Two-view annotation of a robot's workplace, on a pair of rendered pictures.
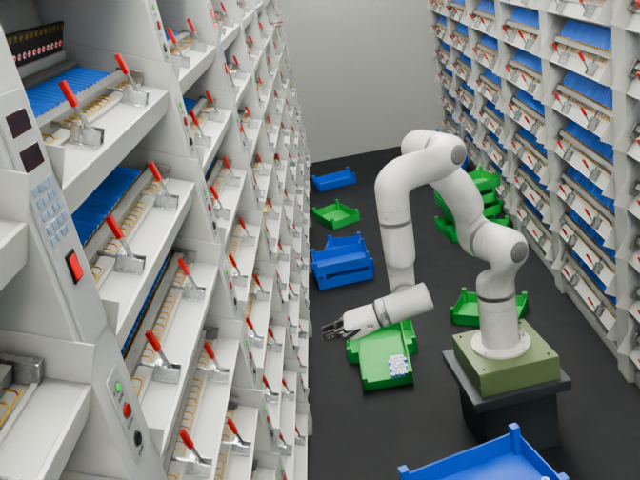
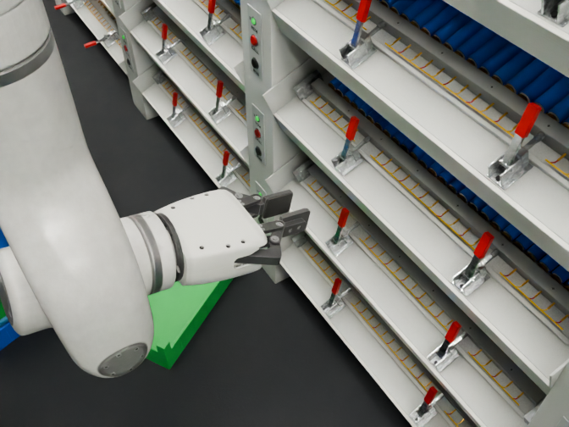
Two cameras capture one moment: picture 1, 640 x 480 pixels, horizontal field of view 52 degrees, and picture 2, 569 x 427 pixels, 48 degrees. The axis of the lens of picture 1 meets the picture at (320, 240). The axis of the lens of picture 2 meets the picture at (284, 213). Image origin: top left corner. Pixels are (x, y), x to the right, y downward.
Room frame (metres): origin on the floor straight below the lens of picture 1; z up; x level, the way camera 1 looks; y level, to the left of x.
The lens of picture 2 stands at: (2.12, -0.28, 1.15)
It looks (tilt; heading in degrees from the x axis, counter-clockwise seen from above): 47 degrees down; 143
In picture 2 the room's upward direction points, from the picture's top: straight up
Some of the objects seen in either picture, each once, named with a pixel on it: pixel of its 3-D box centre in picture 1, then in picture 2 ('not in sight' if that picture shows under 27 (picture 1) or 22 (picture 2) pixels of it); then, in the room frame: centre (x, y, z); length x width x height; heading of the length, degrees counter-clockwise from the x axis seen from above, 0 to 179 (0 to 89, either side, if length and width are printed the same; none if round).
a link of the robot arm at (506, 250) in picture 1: (500, 262); not in sight; (1.80, -0.53, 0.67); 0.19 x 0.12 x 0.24; 25
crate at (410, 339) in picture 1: (380, 338); not in sight; (2.52, -0.17, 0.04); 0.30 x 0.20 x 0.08; 86
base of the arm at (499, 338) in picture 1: (498, 319); not in sight; (1.83, -0.51, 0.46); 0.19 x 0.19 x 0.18
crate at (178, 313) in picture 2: not in sight; (167, 286); (1.31, 0.01, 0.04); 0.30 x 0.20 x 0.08; 117
